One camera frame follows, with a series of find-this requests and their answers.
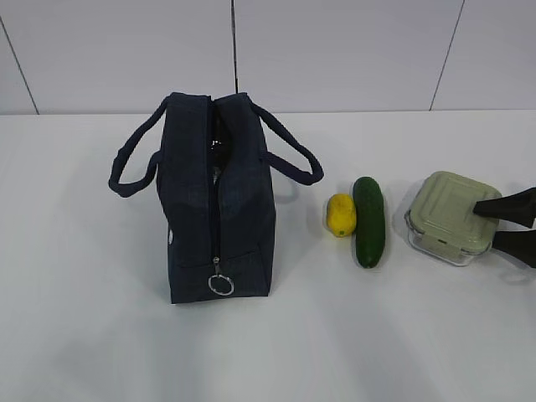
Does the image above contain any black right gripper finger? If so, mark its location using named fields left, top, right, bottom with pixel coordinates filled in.
left=472, top=187, right=535, bottom=229
left=492, top=229, right=536, bottom=268

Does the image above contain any glass container with green lid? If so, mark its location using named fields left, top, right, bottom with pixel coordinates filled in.
left=405, top=171, right=502, bottom=266

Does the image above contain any green cucumber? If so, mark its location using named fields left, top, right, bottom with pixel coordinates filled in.
left=353, top=177, right=386, bottom=269

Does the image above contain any navy blue lunch bag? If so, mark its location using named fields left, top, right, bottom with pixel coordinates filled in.
left=108, top=92, right=323, bottom=304

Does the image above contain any yellow lemon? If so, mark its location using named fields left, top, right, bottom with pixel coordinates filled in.
left=326, top=193, right=357, bottom=238

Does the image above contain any black vertical wall cable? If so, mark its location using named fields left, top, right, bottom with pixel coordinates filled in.
left=229, top=0, right=240, bottom=95

